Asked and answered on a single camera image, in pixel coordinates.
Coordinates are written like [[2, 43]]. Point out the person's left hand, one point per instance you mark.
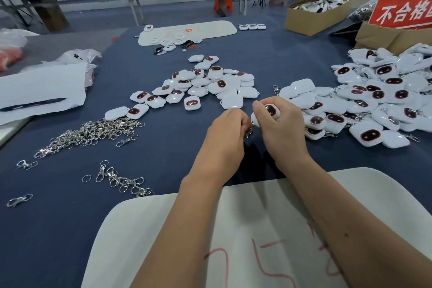
[[219, 148]]

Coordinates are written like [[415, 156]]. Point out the person's right hand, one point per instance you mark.
[[283, 132]]

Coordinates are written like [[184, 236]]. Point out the white tag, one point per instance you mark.
[[270, 110]]

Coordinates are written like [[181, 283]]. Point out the person's left forearm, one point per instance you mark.
[[172, 240]]

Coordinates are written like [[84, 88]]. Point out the person's right forearm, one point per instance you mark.
[[364, 227]]

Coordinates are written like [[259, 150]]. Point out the white foam board red marks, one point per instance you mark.
[[277, 234]]

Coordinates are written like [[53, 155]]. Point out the small white plastic part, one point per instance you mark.
[[261, 26], [252, 26], [244, 27]]

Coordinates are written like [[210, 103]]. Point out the open cardboard box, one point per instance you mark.
[[309, 22]]

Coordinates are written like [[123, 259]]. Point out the long white foam board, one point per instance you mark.
[[214, 29]]

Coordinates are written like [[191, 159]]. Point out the flat brown cardboard box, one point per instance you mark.
[[380, 38]]

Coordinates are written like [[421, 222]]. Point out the red plastic stool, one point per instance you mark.
[[223, 2]]

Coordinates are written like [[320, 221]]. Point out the red sign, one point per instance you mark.
[[403, 9]]

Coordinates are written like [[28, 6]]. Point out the white paper sheet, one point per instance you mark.
[[39, 88]]

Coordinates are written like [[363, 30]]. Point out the black pen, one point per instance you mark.
[[32, 104]]

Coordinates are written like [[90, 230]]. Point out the orange bag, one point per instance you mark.
[[9, 59]]

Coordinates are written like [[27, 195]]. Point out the white plastic bag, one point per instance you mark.
[[17, 37]]

